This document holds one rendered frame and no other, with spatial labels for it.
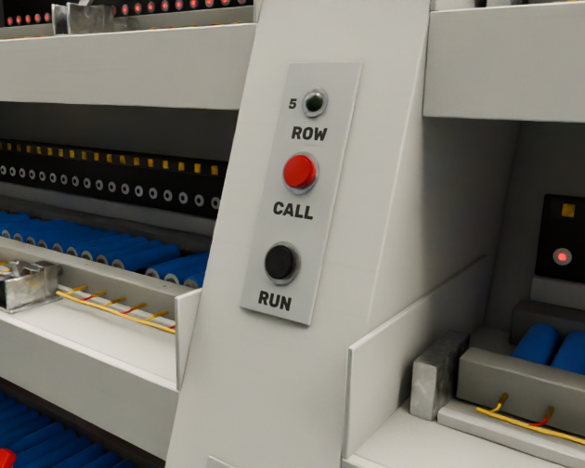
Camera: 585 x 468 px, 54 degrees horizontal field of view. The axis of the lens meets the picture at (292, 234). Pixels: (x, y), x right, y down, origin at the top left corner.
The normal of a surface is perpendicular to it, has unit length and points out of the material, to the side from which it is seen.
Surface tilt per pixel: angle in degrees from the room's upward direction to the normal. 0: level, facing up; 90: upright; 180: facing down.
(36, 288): 90
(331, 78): 90
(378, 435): 18
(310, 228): 90
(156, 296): 108
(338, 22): 90
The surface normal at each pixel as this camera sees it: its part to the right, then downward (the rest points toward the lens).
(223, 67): -0.56, 0.17
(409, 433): 0.03, -0.97
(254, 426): -0.52, -0.14
